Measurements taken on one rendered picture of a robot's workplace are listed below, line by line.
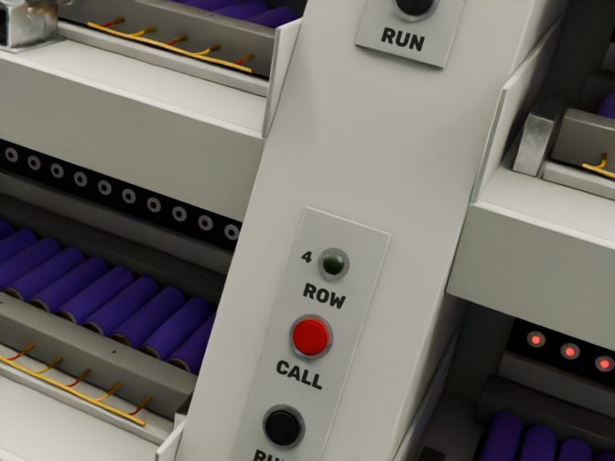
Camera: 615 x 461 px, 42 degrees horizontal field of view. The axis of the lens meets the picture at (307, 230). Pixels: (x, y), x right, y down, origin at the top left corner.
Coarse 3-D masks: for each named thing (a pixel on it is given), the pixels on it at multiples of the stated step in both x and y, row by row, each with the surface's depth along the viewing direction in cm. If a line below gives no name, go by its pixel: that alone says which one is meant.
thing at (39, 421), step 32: (32, 192) 59; (64, 192) 59; (96, 224) 58; (128, 224) 57; (192, 256) 56; (224, 256) 55; (0, 352) 48; (0, 384) 46; (64, 384) 46; (0, 416) 43; (32, 416) 44; (64, 416) 44; (160, 416) 45; (0, 448) 41; (32, 448) 42; (64, 448) 42; (96, 448) 42; (128, 448) 43; (160, 448) 36
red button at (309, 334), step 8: (304, 320) 35; (312, 320) 35; (296, 328) 35; (304, 328) 35; (312, 328) 35; (320, 328) 35; (296, 336) 35; (304, 336) 35; (312, 336) 35; (320, 336) 35; (328, 336) 35; (296, 344) 35; (304, 344) 35; (312, 344) 35; (320, 344) 35; (304, 352) 35; (312, 352) 35
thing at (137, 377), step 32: (0, 320) 48; (32, 320) 47; (64, 320) 48; (32, 352) 48; (64, 352) 46; (96, 352) 46; (128, 352) 46; (96, 384) 46; (128, 384) 45; (160, 384) 44; (192, 384) 44; (128, 416) 44
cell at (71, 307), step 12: (108, 276) 53; (120, 276) 54; (132, 276) 55; (96, 288) 52; (108, 288) 52; (120, 288) 53; (72, 300) 50; (84, 300) 51; (96, 300) 51; (108, 300) 52; (72, 312) 49; (84, 312) 50
